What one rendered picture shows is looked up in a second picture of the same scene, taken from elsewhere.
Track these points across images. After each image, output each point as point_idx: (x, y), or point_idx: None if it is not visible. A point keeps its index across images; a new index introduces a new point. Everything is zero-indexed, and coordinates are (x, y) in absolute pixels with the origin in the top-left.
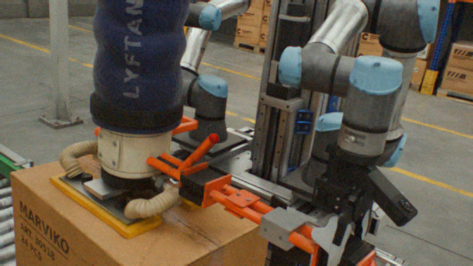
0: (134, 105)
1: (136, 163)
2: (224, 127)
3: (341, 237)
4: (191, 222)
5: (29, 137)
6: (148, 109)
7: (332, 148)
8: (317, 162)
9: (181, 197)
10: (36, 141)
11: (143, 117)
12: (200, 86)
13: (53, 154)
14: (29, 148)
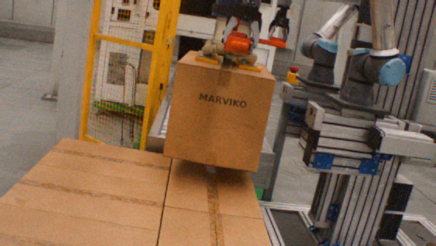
0: (222, 1)
1: (221, 35)
2: (328, 73)
3: (226, 20)
4: (231, 68)
5: (293, 138)
6: (227, 4)
7: None
8: (347, 81)
9: (231, 53)
10: (295, 141)
11: (224, 8)
12: (317, 42)
13: (299, 149)
14: (287, 142)
